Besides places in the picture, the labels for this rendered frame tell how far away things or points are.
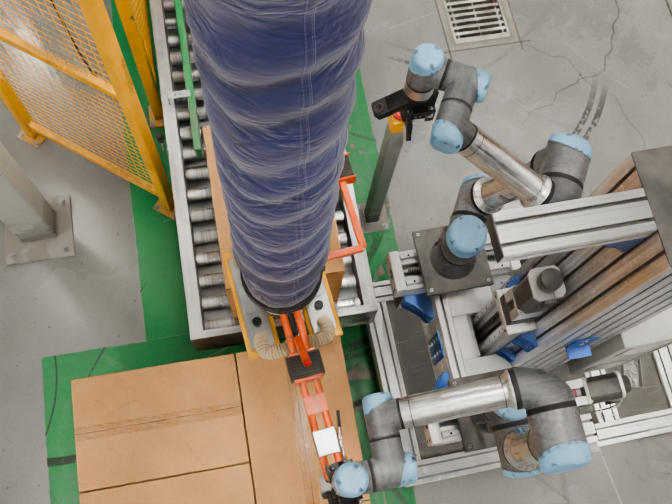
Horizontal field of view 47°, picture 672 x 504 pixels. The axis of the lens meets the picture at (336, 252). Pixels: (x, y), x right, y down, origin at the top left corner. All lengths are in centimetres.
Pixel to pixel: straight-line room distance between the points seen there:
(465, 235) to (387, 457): 78
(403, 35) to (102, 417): 241
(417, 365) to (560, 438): 153
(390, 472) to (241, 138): 96
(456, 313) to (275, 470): 86
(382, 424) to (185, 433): 119
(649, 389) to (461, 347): 121
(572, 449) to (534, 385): 16
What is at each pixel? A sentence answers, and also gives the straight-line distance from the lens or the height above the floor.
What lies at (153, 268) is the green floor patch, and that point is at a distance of 360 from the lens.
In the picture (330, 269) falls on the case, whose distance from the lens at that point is 256.
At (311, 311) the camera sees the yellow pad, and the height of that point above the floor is 114.
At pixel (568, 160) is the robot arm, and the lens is 205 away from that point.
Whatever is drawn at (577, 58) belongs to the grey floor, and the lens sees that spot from 431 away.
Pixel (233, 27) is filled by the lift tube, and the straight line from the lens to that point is 92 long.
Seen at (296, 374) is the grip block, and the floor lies 126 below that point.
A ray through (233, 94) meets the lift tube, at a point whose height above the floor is 249.
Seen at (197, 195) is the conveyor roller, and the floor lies 55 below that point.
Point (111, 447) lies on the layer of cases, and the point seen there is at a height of 54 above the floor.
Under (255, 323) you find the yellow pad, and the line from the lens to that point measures 230.
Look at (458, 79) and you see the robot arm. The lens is 185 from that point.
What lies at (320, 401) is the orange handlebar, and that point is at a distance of 216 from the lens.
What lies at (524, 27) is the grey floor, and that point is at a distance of 432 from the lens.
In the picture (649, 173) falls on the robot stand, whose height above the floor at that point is 203.
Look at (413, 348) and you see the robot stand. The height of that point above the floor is 21.
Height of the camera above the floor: 340
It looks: 71 degrees down
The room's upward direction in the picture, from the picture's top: 11 degrees clockwise
